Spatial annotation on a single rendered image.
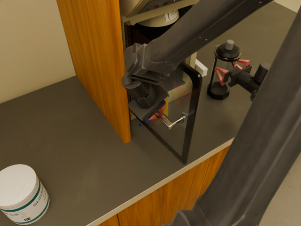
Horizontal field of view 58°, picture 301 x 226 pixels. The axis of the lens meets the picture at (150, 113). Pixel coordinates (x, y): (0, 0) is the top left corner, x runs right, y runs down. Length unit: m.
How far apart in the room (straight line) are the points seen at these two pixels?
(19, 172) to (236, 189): 0.71
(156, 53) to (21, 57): 0.85
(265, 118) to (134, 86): 0.40
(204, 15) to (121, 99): 0.52
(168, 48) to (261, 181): 0.29
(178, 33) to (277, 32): 1.37
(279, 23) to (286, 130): 1.66
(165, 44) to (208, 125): 0.68
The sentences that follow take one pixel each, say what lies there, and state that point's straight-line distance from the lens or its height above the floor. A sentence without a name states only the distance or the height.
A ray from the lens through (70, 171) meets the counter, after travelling 1.04.
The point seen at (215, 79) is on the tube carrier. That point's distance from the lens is 1.19.
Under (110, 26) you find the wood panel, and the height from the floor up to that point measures 1.44.
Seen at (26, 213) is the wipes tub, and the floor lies 1.01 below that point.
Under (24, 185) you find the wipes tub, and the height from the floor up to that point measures 1.09.
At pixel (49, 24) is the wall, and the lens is 1.26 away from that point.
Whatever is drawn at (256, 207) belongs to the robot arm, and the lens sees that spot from 0.32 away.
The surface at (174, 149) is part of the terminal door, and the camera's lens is 0.94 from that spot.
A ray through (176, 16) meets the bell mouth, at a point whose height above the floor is 1.33.
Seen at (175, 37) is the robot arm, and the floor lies 1.54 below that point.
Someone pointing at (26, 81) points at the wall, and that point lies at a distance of 1.37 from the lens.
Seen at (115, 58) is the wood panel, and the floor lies 1.34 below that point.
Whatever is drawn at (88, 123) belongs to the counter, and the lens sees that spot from 1.15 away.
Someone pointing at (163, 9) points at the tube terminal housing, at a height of 1.39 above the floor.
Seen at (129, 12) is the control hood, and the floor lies 1.44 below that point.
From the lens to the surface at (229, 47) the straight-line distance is 1.12.
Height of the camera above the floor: 1.80
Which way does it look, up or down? 48 degrees down
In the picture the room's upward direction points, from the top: straight up
